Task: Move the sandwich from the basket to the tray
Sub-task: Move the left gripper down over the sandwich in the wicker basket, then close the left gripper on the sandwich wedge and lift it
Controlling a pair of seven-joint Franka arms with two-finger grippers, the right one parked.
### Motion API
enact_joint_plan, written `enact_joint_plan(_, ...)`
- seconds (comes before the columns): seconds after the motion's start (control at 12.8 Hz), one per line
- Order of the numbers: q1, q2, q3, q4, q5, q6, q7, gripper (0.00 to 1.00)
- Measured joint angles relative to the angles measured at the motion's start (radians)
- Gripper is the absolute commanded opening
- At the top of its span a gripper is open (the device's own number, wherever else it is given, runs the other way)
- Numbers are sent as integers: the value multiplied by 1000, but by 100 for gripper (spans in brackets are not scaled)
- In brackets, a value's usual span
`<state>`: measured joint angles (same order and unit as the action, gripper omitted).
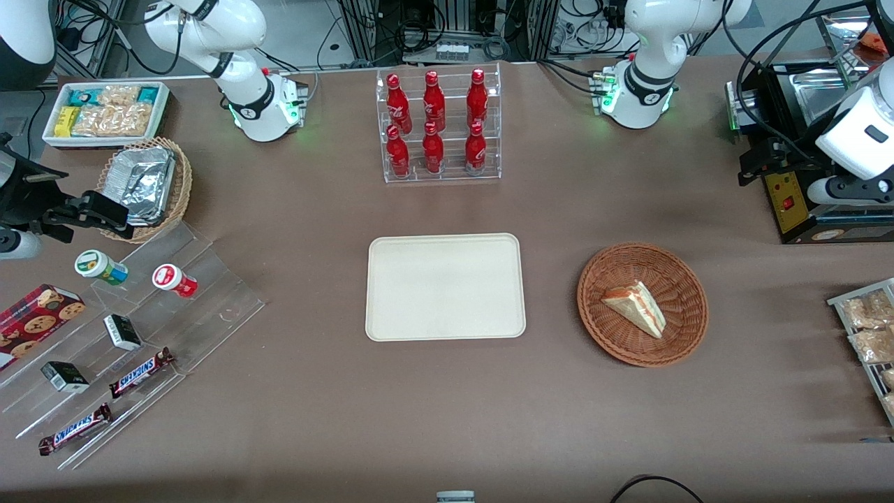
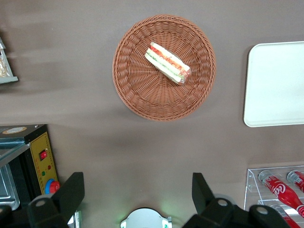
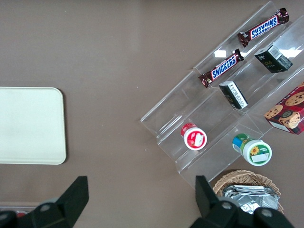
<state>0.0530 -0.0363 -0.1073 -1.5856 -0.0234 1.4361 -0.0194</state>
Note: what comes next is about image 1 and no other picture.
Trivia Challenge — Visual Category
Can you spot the black machine with yellow panel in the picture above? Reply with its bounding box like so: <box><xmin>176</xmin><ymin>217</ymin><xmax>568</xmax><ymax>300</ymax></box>
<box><xmin>725</xmin><ymin>56</ymin><xmax>894</xmax><ymax>245</ymax></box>

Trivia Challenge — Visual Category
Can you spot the red lid yogurt cup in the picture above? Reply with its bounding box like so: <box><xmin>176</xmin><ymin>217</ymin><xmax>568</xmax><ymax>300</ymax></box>
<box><xmin>152</xmin><ymin>263</ymin><xmax>198</xmax><ymax>299</ymax></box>

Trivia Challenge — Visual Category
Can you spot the cream plastic tray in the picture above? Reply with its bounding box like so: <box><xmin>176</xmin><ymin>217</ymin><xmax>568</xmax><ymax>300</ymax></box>
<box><xmin>365</xmin><ymin>233</ymin><xmax>527</xmax><ymax>342</ymax></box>

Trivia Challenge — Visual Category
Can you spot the small black box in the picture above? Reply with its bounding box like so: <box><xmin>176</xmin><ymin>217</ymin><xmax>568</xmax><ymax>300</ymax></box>
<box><xmin>41</xmin><ymin>361</ymin><xmax>90</xmax><ymax>393</ymax></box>
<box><xmin>103</xmin><ymin>314</ymin><xmax>142</xmax><ymax>351</ymax></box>

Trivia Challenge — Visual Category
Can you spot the clear acrylic stepped display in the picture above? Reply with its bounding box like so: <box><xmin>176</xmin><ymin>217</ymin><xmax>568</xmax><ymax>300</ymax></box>
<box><xmin>0</xmin><ymin>220</ymin><xmax>267</xmax><ymax>471</ymax></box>

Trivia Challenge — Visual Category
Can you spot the small clear cracker bag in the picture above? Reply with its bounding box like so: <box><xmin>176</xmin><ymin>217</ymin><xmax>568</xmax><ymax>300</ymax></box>
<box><xmin>98</xmin><ymin>85</ymin><xmax>140</xmax><ymax>108</ymax></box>

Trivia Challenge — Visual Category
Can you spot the triangle sandwich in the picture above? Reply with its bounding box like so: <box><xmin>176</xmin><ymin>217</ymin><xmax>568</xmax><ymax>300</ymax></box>
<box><xmin>601</xmin><ymin>281</ymin><xmax>667</xmax><ymax>340</ymax></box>

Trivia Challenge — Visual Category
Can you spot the clear acrylic bottle rack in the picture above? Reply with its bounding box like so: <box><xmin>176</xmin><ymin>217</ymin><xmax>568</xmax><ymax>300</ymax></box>
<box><xmin>376</xmin><ymin>62</ymin><xmax>503</xmax><ymax>184</ymax></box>

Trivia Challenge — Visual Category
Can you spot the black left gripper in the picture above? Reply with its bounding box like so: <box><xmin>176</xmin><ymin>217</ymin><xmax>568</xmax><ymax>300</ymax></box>
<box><xmin>738</xmin><ymin>136</ymin><xmax>833</xmax><ymax>187</ymax></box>

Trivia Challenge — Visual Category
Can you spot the snickers bar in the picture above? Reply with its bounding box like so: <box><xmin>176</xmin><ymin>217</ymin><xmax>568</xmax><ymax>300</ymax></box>
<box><xmin>109</xmin><ymin>347</ymin><xmax>175</xmax><ymax>400</ymax></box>
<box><xmin>38</xmin><ymin>403</ymin><xmax>113</xmax><ymax>456</ymax></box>

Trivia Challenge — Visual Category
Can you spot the red cookie box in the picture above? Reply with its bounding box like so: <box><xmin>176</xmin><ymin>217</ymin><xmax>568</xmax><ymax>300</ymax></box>
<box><xmin>0</xmin><ymin>284</ymin><xmax>87</xmax><ymax>372</ymax></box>

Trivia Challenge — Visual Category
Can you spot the green lid yogurt cup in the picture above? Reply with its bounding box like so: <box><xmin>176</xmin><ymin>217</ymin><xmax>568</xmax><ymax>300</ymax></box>
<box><xmin>75</xmin><ymin>249</ymin><xmax>129</xmax><ymax>286</ymax></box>

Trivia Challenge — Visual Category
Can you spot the white snack bin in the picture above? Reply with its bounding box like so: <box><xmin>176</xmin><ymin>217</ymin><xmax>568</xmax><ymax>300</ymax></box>
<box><xmin>42</xmin><ymin>81</ymin><xmax>171</xmax><ymax>150</ymax></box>

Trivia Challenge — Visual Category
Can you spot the grey bread tray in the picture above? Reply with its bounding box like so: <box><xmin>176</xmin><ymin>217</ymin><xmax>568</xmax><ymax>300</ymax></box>
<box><xmin>827</xmin><ymin>277</ymin><xmax>894</xmax><ymax>428</ymax></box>

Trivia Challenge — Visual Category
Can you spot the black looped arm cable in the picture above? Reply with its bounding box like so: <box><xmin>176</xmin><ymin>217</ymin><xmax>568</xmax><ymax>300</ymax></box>
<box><xmin>722</xmin><ymin>0</ymin><xmax>882</xmax><ymax>167</ymax></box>

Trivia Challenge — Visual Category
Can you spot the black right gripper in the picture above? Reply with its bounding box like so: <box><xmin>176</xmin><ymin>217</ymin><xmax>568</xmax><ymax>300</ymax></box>
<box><xmin>0</xmin><ymin>133</ymin><xmax>135</xmax><ymax>243</ymax></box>

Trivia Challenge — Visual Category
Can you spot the stack of foil containers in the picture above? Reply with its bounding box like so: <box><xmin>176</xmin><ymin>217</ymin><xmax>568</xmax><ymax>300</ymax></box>
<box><xmin>105</xmin><ymin>146</ymin><xmax>176</xmax><ymax>226</ymax></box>

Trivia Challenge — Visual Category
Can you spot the round brown wicker basket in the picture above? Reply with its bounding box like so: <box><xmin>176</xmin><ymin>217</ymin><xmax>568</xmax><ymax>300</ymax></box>
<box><xmin>577</xmin><ymin>242</ymin><xmax>710</xmax><ymax>368</ymax></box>

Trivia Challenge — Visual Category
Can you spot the red cola bottle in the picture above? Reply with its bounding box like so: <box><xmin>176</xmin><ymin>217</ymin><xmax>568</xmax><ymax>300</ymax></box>
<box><xmin>386</xmin><ymin>125</ymin><xmax>411</xmax><ymax>177</ymax></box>
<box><xmin>464</xmin><ymin>122</ymin><xmax>487</xmax><ymax>173</ymax></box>
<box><xmin>422</xmin><ymin>122</ymin><xmax>444</xmax><ymax>175</ymax></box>
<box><xmin>423</xmin><ymin>71</ymin><xmax>446</xmax><ymax>132</ymax></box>
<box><xmin>386</xmin><ymin>73</ymin><xmax>413</xmax><ymax>135</ymax></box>
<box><xmin>467</xmin><ymin>68</ymin><xmax>489</xmax><ymax>129</ymax></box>

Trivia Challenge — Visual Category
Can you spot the large clear cracker bag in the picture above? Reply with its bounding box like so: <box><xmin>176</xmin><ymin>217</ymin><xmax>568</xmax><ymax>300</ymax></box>
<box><xmin>73</xmin><ymin>103</ymin><xmax>152</xmax><ymax>138</ymax></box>

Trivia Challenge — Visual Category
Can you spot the tan wicker basket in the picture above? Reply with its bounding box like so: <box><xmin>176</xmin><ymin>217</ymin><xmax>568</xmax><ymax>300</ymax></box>
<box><xmin>96</xmin><ymin>137</ymin><xmax>193</xmax><ymax>245</ymax></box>

